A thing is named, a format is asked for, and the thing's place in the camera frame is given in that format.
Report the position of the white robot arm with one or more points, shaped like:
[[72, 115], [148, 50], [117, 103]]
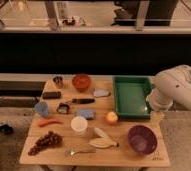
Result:
[[171, 85]]

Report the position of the small metal cup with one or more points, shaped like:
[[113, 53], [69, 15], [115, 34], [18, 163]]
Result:
[[58, 80]]

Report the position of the white paper cup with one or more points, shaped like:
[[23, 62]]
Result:
[[79, 125]]

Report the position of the blue cup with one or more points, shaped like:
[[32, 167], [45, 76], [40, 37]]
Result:
[[42, 109]]

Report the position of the white grey cloth piece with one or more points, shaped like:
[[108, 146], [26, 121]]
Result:
[[97, 93]]

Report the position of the red bowl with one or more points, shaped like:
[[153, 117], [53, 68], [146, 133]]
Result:
[[81, 82]]

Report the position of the blue sponge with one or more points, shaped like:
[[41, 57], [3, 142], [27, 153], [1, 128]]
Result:
[[88, 114]]

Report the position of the green plastic tray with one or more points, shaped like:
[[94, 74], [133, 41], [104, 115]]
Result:
[[130, 94]]

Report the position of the orange apple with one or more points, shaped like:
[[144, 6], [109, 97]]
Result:
[[111, 118]]

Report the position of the wooden table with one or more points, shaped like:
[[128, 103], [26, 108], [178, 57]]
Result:
[[121, 156]]

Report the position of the black rectangular block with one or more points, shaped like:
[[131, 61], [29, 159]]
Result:
[[51, 95]]

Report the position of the beige banana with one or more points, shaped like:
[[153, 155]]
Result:
[[103, 140]]

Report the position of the orange carrot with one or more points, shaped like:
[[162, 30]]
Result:
[[43, 123]]

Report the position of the purple grape bunch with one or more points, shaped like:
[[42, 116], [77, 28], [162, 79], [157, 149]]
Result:
[[51, 139]]

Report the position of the metal spoon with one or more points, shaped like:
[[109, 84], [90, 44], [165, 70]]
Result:
[[74, 152]]

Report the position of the purple bowl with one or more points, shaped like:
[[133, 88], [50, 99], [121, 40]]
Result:
[[142, 139]]

